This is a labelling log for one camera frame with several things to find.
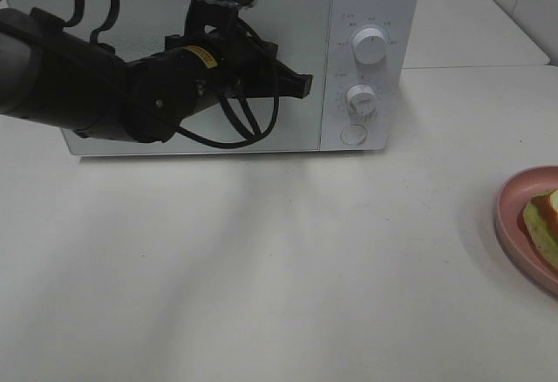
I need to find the pink plate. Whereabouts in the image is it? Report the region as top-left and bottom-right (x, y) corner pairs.
(493, 165), (557, 297)

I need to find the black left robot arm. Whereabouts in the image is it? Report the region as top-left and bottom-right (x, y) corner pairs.
(1, 8), (312, 147)

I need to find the white timer knob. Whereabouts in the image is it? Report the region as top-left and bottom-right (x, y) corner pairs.
(345, 85), (378, 117)

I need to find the white microwave door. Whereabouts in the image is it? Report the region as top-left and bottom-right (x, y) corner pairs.
(7, 0), (330, 156)

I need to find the upper white power knob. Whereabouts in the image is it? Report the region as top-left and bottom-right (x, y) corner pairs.
(351, 25), (387, 65)

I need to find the toast sandwich with lettuce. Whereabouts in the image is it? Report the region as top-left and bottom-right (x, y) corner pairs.
(521, 188), (557, 270)

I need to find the round door release button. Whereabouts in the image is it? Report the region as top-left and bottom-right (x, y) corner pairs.
(340, 124), (367, 146)

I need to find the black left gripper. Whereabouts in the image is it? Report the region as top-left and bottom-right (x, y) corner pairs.
(165, 32), (313, 99)

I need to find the white microwave oven body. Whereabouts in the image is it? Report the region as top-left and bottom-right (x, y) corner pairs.
(6, 0), (417, 152)

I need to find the black left camera cable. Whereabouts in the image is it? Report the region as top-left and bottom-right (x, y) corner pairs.
(65, 0), (281, 150)

